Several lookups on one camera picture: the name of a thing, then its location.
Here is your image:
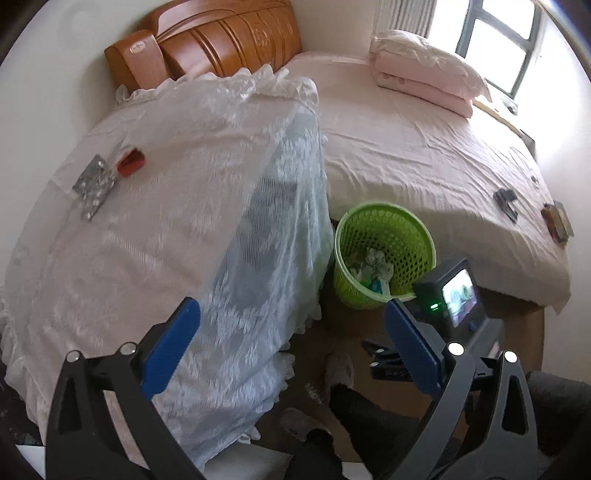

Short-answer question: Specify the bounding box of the small grey black clip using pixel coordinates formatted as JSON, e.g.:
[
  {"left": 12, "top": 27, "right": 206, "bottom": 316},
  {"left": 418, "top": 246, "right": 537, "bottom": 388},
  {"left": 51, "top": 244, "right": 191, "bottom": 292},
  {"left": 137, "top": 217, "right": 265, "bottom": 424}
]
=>
[{"left": 493, "top": 189, "right": 518, "bottom": 223}]

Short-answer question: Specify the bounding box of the black camera with screen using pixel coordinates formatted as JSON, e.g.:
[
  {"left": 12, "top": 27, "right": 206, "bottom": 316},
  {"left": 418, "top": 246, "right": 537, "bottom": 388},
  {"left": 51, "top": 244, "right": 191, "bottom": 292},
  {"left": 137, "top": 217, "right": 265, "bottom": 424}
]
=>
[{"left": 413, "top": 258, "right": 486, "bottom": 344}]

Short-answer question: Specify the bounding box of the grey slipper right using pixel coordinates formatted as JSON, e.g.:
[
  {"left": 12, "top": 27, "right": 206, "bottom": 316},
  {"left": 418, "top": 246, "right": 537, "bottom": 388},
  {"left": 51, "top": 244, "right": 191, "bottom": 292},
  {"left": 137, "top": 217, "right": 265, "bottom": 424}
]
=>
[{"left": 325, "top": 351, "right": 355, "bottom": 394}]

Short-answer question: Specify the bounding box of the white paper ball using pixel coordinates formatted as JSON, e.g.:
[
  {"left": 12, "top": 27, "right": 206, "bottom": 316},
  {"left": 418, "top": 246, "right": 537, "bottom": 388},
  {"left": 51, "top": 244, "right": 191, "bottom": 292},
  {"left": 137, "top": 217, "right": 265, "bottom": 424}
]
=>
[{"left": 346, "top": 248, "right": 394, "bottom": 282}]

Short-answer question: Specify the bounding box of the window with dark frame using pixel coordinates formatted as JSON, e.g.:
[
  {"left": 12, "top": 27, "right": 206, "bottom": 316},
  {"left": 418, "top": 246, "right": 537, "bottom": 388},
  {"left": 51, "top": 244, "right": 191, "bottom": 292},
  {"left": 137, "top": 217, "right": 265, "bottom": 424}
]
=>
[{"left": 456, "top": 0, "right": 543, "bottom": 99}]

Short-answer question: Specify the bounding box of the green plastic waste basket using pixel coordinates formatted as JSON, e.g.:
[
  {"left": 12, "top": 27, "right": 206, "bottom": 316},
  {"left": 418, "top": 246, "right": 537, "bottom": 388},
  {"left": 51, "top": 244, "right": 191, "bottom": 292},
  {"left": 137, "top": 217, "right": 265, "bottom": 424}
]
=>
[{"left": 334, "top": 202, "right": 437, "bottom": 310}]

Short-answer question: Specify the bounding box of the white lace table cover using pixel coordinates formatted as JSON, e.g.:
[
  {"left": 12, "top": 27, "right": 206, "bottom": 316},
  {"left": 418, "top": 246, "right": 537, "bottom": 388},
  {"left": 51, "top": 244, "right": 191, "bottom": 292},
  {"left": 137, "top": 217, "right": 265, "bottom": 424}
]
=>
[{"left": 1, "top": 67, "right": 334, "bottom": 466}]

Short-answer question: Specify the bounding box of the pink bed sheet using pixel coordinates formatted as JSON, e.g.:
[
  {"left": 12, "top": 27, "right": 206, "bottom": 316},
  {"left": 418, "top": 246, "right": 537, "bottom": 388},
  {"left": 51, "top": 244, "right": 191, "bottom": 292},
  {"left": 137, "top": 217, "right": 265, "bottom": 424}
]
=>
[{"left": 287, "top": 52, "right": 571, "bottom": 308}]

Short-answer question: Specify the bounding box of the folded pink white quilt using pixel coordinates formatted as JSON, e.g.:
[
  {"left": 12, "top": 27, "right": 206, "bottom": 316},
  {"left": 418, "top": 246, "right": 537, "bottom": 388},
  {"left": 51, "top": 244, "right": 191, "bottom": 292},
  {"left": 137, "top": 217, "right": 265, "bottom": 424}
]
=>
[{"left": 370, "top": 30, "right": 492, "bottom": 119}]

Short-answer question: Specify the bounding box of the wooden bed headboard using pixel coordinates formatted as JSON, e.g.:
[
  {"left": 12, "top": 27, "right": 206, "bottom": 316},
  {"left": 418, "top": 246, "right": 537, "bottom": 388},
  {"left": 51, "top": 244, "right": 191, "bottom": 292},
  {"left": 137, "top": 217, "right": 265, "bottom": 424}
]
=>
[{"left": 104, "top": 0, "right": 303, "bottom": 93}]

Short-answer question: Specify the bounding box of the silver foil wrapper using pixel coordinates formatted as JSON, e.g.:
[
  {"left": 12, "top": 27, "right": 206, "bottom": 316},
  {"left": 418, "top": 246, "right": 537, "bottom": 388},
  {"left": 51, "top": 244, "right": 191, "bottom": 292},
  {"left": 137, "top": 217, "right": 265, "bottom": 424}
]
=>
[{"left": 72, "top": 155, "right": 116, "bottom": 221}]

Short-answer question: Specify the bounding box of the red small wrapper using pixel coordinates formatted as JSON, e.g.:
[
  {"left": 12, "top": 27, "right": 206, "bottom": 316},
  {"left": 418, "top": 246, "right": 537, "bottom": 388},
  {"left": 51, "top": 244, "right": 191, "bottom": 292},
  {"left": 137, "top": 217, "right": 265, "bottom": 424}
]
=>
[{"left": 115, "top": 148, "right": 145, "bottom": 178}]

